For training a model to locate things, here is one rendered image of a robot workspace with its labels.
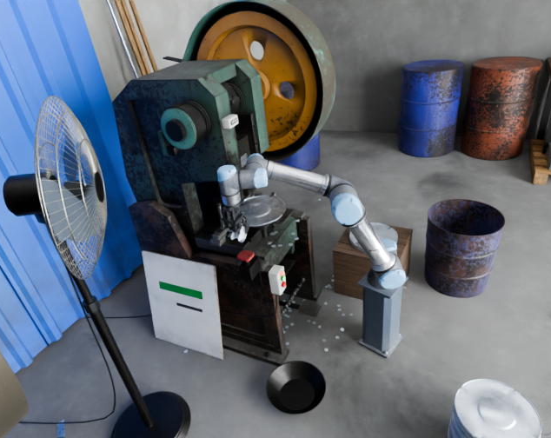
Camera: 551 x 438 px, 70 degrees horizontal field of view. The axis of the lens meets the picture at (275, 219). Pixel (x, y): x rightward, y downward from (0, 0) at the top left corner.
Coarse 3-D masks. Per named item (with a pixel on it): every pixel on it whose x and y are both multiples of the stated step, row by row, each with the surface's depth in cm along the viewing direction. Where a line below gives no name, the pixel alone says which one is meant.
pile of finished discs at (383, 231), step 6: (372, 222) 256; (378, 222) 254; (378, 228) 250; (384, 228) 250; (390, 228) 249; (378, 234) 244; (384, 234) 244; (390, 234) 243; (396, 234) 243; (354, 240) 242; (396, 240) 237; (354, 246) 240; (360, 246) 236
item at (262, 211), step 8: (248, 200) 216; (256, 200) 214; (264, 200) 213; (272, 200) 212; (280, 200) 211; (256, 208) 206; (264, 208) 205; (272, 208) 206; (280, 208) 205; (248, 216) 202; (256, 216) 200; (264, 216) 200; (272, 216) 199; (280, 216) 197; (256, 224) 195; (264, 224) 193
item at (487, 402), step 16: (464, 384) 160; (480, 384) 160; (496, 384) 159; (464, 400) 155; (480, 400) 154; (496, 400) 153; (512, 400) 153; (464, 416) 150; (480, 416) 149; (496, 416) 148; (512, 416) 147; (528, 416) 147; (480, 432) 144; (496, 432) 144; (512, 432) 143; (528, 432) 142
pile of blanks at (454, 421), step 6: (456, 414) 151; (450, 420) 163; (456, 420) 152; (450, 426) 160; (456, 426) 152; (462, 426) 147; (450, 432) 161; (456, 432) 154; (462, 432) 148; (468, 432) 145
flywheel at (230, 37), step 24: (216, 24) 197; (240, 24) 192; (264, 24) 187; (288, 24) 185; (216, 48) 208; (240, 48) 202; (264, 48) 196; (288, 48) 191; (264, 72) 203; (288, 72) 198; (312, 72) 188; (264, 96) 207; (312, 96) 195; (288, 120) 212; (312, 120) 204; (288, 144) 215
